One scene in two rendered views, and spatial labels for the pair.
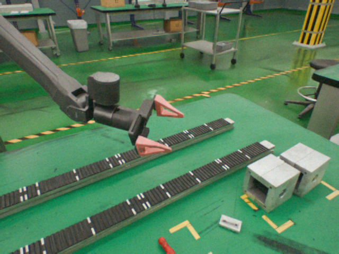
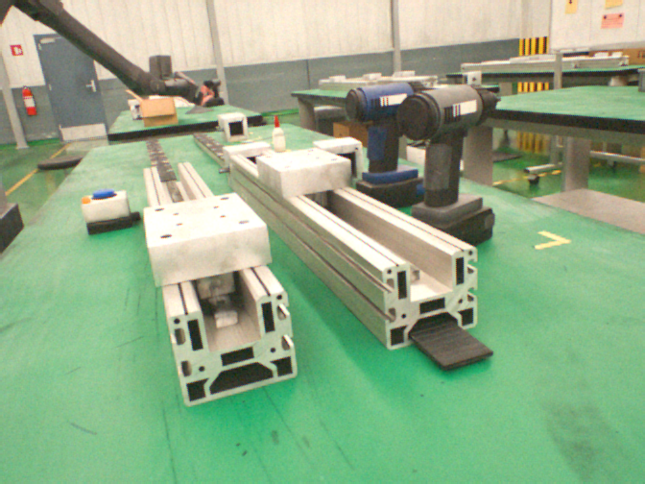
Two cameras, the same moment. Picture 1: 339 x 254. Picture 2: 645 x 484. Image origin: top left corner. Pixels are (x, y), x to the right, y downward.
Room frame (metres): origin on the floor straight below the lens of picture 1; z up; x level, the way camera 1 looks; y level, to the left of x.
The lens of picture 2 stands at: (-0.37, 1.78, 1.04)
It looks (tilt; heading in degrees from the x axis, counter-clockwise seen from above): 19 degrees down; 284
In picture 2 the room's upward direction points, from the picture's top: 6 degrees counter-clockwise
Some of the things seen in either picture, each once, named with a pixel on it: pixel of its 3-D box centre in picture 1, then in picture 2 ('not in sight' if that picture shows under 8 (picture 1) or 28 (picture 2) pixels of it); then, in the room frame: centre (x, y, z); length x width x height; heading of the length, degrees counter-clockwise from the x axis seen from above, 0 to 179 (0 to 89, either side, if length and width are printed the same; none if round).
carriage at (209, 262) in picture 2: not in sight; (203, 245); (-0.11, 1.28, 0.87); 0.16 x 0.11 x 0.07; 122
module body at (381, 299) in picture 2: not in sight; (305, 207); (-0.14, 0.97, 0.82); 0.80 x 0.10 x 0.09; 122
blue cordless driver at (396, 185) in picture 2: not in sight; (403, 144); (-0.29, 0.80, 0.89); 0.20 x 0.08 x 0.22; 33
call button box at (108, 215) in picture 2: not in sight; (112, 210); (0.27, 0.90, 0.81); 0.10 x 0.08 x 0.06; 32
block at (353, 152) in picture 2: not in sight; (333, 163); (-0.12, 0.63, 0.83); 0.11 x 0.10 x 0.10; 24
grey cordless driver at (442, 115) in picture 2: not in sight; (460, 166); (-0.39, 1.02, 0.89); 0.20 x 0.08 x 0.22; 54
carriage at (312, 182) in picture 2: not in sight; (301, 179); (-0.14, 0.97, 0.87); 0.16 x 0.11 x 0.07; 122
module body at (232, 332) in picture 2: not in sight; (188, 229); (0.02, 1.07, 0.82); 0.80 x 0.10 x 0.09; 122
